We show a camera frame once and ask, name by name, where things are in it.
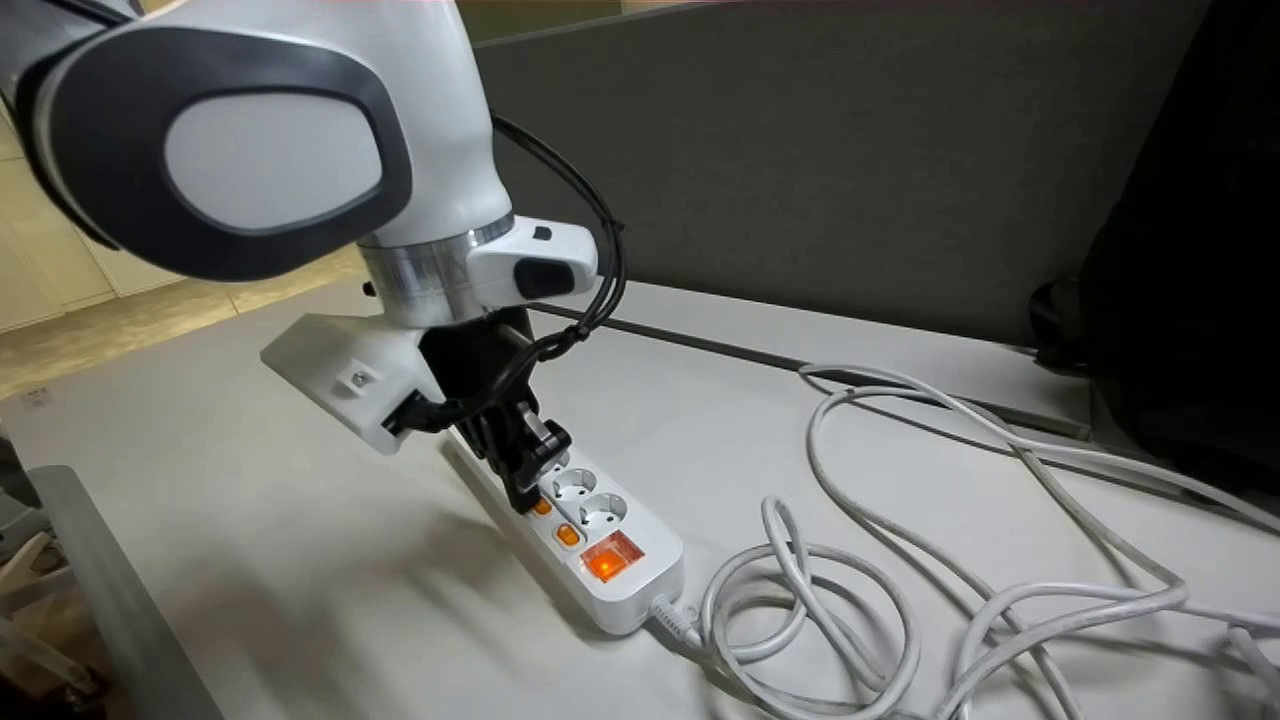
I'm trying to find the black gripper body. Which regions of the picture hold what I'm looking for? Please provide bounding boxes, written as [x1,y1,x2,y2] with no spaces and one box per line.
[384,307,549,438]

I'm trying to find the white power strip orange switches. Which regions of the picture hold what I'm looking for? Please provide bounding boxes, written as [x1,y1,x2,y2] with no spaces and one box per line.
[437,422,693,639]

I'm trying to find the grey partition panel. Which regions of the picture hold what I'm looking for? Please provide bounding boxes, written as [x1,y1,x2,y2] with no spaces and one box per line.
[474,0,1219,347]

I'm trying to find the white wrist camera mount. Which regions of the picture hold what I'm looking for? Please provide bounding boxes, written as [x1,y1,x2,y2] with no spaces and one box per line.
[255,307,451,459]

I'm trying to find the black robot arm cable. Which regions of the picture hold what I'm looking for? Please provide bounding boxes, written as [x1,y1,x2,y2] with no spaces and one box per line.
[487,117,628,368]

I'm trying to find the white power strip cord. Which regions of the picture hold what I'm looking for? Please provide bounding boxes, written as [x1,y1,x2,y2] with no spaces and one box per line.
[643,358,1280,720]

